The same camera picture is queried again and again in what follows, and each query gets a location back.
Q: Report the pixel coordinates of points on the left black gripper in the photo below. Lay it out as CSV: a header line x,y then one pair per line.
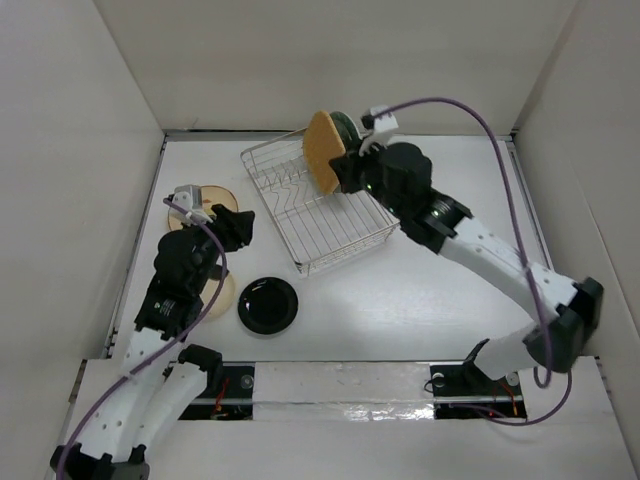
x,y
235,227

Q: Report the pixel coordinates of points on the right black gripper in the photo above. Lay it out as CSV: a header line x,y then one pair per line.
x,y
348,168

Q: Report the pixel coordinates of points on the red and teal plate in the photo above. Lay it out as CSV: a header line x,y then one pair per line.
x,y
335,115

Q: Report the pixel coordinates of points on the beige bird pattern plate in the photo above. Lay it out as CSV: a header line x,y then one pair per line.
x,y
217,195

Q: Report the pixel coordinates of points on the square woven bamboo tray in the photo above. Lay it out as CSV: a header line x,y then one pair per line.
x,y
321,144

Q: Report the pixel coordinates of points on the light green flower plate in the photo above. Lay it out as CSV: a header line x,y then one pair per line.
x,y
348,134

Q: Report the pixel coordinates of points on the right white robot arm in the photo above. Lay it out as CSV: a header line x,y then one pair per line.
x,y
565,312

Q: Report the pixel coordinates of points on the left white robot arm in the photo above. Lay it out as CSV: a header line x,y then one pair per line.
x,y
161,375

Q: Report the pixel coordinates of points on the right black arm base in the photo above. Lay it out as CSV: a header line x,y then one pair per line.
x,y
457,397

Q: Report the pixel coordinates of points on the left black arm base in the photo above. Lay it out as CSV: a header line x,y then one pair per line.
x,y
231,400

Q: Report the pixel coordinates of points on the plain beige plate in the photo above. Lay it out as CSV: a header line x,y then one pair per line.
x,y
225,298

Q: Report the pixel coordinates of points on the black round plate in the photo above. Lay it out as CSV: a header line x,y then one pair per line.
x,y
268,306

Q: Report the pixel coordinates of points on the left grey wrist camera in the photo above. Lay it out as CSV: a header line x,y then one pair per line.
x,y
188,197

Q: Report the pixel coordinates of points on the silver wire dish rack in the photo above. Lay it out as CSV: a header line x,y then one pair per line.
x,y
317,229

